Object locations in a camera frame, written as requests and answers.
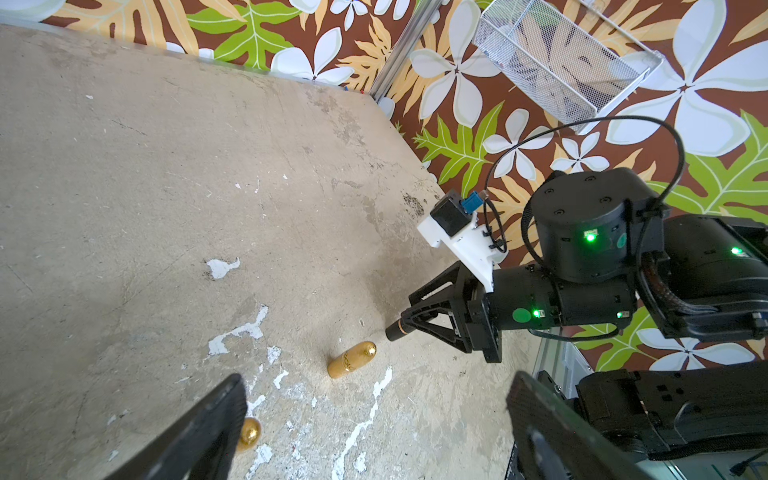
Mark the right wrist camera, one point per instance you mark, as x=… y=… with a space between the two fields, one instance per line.
x=453 y=222

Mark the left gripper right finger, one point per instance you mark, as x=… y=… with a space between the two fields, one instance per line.
x=551 y=441

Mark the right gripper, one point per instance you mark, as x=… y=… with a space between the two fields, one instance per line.
x=472 y=328

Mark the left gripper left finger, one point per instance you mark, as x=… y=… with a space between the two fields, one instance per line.
x=199 y=445

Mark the black lipstick tube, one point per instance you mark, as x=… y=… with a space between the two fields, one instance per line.
x=397 y=330

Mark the white mesh basket right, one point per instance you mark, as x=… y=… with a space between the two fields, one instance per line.
x=576 y=68

